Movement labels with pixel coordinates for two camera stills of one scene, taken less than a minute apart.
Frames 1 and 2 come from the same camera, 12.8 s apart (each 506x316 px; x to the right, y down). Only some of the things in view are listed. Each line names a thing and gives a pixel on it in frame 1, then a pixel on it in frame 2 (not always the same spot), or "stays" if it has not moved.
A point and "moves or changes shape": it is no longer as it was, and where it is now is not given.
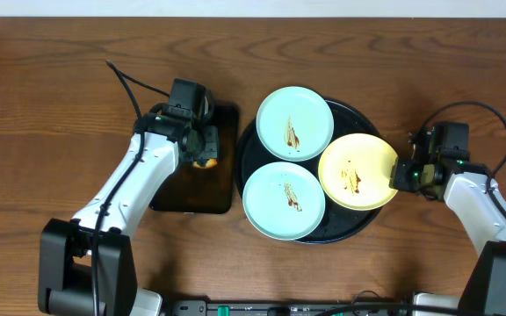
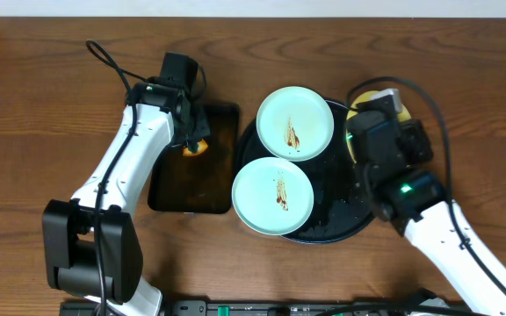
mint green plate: x=284 y=201 moves or changes shape
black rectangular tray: x=192 y=190 stays
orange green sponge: x=210 y=163 moves or changes shape
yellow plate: x=354 y=172 to x=403 y=115
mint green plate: x=294 y=124 stays
